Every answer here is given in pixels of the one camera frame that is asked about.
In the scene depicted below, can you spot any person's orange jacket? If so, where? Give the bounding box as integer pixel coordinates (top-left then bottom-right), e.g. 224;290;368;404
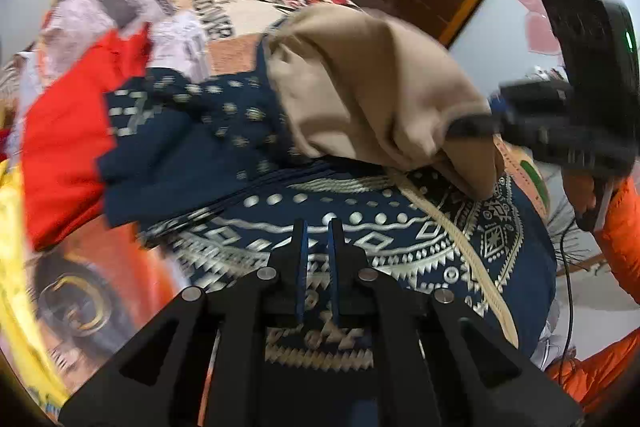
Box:
545;327;640;414

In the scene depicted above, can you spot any yellow garment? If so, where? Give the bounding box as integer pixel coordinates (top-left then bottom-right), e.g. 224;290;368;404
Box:
0;157;71;408

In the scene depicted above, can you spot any red garment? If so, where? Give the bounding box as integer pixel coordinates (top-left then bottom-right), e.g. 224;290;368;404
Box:
22;24;153;253

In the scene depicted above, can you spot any navy patterned hooded jacket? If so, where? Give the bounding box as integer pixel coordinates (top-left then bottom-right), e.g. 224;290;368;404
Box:
97;4;558;368

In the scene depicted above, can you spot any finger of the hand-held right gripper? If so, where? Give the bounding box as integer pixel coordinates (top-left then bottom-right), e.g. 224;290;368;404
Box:
487;91;512;118
447;114;506;138

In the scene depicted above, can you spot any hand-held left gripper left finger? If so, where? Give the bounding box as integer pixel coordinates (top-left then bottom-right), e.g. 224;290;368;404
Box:
57;219;308;427

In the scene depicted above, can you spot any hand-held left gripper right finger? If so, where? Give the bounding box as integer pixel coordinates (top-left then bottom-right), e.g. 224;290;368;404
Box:
327;218;583;427

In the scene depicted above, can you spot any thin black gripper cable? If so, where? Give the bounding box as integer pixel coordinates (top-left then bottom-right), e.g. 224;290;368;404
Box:
556;227;577;368

